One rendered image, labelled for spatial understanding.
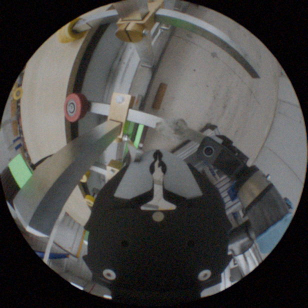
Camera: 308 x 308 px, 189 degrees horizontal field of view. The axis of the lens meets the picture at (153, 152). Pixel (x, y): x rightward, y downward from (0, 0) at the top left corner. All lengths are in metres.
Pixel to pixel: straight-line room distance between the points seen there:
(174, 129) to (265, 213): 0.26
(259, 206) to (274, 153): 2.54
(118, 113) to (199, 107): 1.07
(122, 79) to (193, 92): 0.86
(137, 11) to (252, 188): 0.32
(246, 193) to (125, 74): 0.59
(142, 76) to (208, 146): 0.35
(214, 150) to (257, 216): 0.15
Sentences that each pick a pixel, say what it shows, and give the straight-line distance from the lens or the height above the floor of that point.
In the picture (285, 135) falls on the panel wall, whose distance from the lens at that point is 2.80.
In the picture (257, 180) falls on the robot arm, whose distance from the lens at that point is 0.20.
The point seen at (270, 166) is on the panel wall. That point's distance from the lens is 2.62.
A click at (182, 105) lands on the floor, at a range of 1.14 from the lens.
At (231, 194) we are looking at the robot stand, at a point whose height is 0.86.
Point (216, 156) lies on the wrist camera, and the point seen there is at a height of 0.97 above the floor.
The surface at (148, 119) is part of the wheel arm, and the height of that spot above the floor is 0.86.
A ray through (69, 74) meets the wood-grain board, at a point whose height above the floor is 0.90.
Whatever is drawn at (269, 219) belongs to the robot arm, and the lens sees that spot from 0.19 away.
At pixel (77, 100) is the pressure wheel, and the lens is 0.27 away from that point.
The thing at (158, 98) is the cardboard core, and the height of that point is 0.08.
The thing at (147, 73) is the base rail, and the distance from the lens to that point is 0.42.
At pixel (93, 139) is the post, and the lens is 0.15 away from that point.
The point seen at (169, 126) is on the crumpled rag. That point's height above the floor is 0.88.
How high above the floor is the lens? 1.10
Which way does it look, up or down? 60 degrees down
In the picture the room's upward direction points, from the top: 177 degrees counter-clockwise
